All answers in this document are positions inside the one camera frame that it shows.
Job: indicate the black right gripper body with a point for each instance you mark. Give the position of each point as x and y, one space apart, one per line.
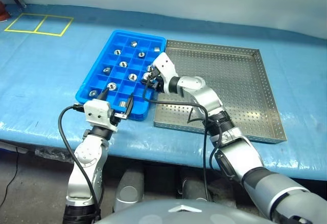
160 83

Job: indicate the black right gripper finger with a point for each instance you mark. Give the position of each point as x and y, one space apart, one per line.
148 83
155 71

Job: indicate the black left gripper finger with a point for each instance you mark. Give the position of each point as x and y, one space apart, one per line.
129 105
103 94

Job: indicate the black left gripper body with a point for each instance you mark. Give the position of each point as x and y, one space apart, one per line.
114 118

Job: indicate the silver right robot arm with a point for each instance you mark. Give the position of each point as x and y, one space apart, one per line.
204 94

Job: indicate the blue compartment tray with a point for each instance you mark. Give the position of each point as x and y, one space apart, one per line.
118 77

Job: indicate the perforated metal tray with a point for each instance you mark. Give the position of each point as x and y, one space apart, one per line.
230 81

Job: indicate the crumpled clear plastic film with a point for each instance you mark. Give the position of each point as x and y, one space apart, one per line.
53 155

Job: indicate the dark grey rounded housing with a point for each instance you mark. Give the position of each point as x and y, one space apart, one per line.
129 190
194 188

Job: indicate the grey robot torso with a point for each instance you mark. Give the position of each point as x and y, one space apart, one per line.
153 213

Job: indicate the white bar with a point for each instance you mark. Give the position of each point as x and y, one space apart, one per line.
12 148

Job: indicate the red object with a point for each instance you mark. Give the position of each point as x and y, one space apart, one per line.
3 14

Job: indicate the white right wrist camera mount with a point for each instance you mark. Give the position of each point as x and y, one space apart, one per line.
164 64

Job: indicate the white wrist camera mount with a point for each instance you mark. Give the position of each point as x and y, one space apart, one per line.
164 64
97 110

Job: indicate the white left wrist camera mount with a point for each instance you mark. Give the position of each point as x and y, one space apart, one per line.
97 110

